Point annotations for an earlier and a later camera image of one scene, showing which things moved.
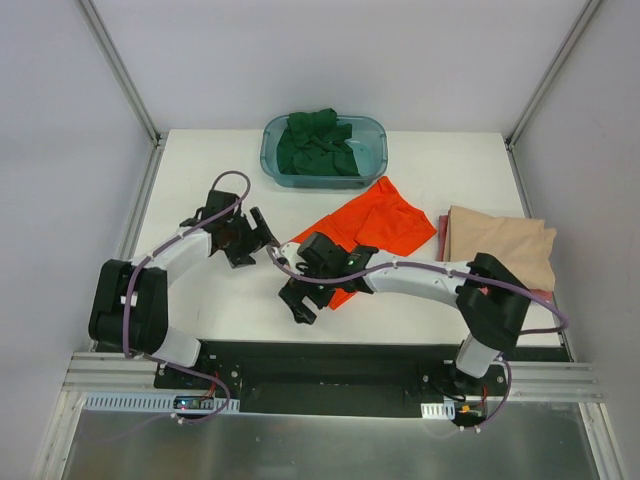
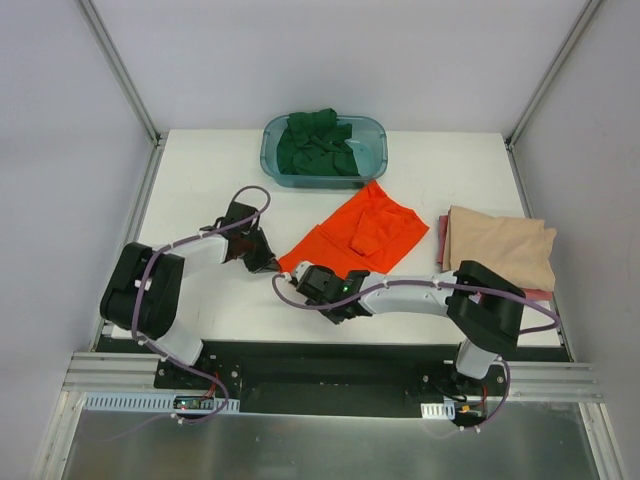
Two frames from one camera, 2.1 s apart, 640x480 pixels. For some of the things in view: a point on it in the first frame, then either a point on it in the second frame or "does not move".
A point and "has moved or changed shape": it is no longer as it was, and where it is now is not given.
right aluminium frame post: [511, 137] does not move
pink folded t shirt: [442, 224] does not move
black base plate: [343, 377] does not move
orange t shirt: [379, 217] has moved or changed shape
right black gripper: [304, 292] -> [310, 288]
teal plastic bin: [324, 151] does not move
